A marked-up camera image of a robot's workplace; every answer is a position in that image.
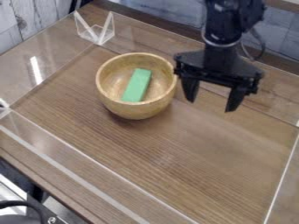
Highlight clear acrylic corner bracket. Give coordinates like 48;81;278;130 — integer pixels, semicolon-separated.
73;11;114;46

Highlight clear acrylic tray walls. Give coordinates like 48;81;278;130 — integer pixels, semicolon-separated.
0;15;299;224

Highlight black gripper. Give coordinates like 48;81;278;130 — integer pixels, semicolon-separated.
173;45;264;112

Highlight green rectangular block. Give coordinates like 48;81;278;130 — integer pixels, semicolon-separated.
121;68;152;102

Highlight wooden bowl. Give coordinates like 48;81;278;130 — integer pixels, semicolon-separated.
96;52;177;120

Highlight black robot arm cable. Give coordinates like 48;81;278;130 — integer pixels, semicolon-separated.
238;27;266;62

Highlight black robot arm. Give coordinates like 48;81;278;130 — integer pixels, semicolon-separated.
173;0;265;112

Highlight black metal table bracket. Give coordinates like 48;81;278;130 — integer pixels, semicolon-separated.
25;193;68;224

